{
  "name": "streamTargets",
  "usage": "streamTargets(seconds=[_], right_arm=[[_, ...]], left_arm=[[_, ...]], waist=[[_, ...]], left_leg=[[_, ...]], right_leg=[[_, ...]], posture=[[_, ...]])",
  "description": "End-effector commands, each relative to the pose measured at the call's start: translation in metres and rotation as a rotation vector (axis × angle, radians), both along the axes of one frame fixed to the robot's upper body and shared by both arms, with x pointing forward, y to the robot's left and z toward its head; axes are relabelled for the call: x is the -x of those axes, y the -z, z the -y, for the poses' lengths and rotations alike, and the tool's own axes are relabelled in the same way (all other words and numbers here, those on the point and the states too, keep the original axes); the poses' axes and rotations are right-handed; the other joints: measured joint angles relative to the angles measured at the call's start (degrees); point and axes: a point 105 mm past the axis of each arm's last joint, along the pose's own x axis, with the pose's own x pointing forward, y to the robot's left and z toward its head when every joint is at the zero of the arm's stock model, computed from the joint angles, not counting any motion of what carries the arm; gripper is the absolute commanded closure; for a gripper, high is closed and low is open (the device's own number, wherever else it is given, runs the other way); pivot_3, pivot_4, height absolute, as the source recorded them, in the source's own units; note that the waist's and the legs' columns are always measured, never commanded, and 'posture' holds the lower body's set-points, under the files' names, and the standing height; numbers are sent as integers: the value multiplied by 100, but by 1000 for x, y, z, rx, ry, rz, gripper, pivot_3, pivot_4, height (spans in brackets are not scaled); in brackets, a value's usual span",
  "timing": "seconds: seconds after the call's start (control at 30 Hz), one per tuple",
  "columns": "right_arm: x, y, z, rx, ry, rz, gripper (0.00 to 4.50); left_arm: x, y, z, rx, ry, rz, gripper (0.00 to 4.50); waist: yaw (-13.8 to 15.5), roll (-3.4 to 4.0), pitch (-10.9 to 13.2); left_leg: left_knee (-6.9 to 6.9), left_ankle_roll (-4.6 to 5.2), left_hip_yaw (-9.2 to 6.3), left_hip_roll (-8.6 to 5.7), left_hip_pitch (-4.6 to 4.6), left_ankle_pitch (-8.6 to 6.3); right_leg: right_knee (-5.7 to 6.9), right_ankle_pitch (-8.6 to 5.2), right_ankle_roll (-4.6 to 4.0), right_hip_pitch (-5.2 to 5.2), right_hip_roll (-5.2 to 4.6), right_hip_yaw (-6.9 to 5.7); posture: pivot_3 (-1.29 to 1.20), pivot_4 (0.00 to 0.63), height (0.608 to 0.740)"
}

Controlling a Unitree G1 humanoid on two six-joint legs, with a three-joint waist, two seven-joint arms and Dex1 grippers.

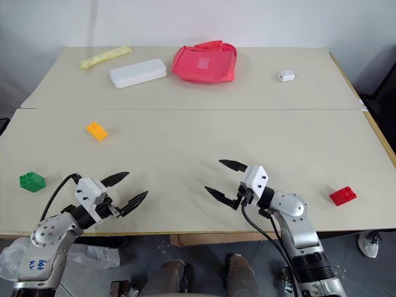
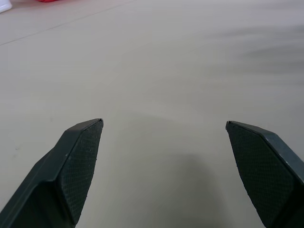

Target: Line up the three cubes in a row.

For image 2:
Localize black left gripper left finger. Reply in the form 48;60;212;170
0;118;104;228

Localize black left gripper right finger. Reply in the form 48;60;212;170
225;120;304;228

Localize white object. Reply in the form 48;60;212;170
0;0;12;13

